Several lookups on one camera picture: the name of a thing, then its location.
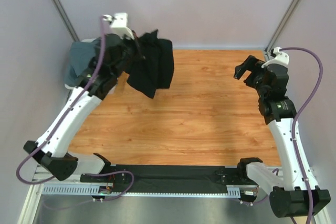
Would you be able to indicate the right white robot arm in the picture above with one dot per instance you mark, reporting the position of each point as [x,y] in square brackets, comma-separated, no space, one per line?
[297,192]

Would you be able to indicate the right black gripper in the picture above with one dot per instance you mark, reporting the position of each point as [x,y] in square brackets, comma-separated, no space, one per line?
[250,64]

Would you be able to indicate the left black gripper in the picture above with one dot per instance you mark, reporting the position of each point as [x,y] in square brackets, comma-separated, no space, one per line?
[139,56]

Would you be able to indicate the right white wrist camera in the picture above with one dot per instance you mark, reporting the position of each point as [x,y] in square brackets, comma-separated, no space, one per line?
[277,56]

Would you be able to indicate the black t-shirt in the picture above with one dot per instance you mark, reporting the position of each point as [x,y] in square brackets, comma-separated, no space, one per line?
[156,69]

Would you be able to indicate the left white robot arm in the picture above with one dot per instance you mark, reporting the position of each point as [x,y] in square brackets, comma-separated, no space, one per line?
[51,149]

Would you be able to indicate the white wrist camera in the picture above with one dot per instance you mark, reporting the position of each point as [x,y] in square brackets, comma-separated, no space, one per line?
[119,25]
[277,56]

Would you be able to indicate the teal grey t-shirt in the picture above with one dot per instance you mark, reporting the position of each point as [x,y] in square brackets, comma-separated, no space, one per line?
[80,55]

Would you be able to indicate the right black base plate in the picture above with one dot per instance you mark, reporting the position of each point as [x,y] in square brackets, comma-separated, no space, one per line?
[234,176]

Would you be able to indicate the slotted grey cable duct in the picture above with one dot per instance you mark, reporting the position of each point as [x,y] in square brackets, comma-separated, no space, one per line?
[95,190]

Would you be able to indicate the corner aluminium post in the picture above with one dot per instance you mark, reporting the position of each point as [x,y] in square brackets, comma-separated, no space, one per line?
[281,26]
[65,19]

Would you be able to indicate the left corner aluminium post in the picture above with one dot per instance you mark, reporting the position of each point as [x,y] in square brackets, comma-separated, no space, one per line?
[65,19]

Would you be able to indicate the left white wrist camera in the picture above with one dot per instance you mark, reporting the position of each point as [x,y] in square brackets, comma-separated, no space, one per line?
[119,25]

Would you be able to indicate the right corner aluminium post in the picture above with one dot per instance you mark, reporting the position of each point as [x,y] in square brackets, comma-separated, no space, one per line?
[281,26]

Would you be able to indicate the aluminium frame rail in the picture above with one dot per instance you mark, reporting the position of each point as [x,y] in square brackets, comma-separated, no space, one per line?
[43,174]

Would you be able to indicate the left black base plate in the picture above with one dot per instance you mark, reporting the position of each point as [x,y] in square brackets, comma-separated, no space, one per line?
[116,174]

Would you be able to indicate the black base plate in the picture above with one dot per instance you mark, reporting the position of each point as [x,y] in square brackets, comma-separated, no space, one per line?
[116,174]
[234,176]

